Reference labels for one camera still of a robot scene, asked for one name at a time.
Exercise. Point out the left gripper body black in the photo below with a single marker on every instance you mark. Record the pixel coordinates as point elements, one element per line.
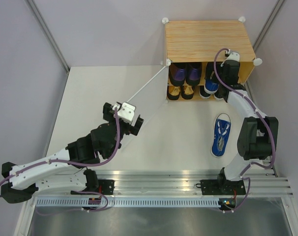
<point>109,115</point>

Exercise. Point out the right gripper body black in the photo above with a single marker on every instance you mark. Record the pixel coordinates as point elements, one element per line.
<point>223,77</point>

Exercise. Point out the blue canvas sneaker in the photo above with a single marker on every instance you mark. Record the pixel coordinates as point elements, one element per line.
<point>210,86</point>
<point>222,129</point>

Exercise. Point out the white cabinet door panel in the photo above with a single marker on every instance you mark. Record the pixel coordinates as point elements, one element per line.
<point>148,100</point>

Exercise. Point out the black white sneaker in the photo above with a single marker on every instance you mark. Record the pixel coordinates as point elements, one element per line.
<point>218,96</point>
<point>203,94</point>

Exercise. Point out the purple pointed loafer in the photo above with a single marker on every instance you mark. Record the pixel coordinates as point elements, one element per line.
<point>177,73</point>
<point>194,71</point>

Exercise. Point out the gold loafer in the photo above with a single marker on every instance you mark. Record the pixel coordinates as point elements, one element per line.
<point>173,92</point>
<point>187,92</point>

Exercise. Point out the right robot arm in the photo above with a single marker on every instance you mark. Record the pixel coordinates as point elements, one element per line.
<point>256,144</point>

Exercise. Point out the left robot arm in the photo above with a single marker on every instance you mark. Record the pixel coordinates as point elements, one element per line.
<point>71,168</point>

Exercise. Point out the wooden shoe cabinet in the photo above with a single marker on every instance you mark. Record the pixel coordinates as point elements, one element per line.
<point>200,41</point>

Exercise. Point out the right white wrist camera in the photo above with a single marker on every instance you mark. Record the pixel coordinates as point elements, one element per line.
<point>232,55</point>

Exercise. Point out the white slotted cable duct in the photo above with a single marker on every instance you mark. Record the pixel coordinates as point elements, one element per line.
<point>126,202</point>

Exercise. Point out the aluminium rail base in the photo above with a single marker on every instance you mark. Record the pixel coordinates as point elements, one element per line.
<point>263,184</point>

